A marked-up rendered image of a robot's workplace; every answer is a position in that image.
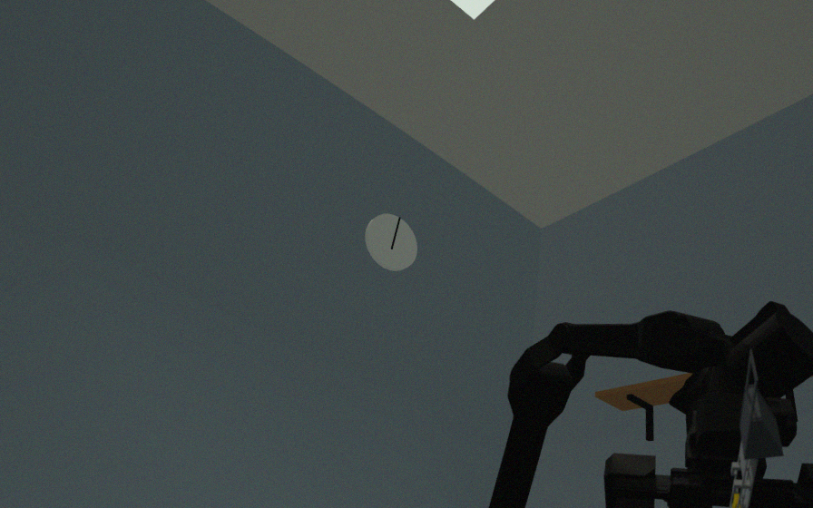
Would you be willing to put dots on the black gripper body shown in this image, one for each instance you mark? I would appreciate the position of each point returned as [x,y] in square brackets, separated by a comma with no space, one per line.
[630,481]

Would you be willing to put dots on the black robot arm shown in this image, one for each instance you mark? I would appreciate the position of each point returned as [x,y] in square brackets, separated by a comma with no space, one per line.
[782,347]

